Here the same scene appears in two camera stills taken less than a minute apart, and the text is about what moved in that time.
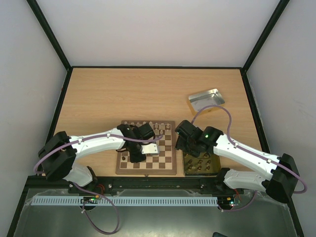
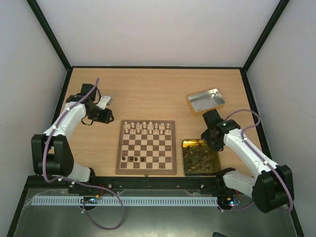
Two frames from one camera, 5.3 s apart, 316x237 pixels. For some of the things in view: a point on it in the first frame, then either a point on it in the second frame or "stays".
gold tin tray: (195, 166) stays
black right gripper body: (188, 149) → (212, 117)
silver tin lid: (210, 97) stays
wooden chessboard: (164, 163) stays
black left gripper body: (133, 157) → (97, 116)
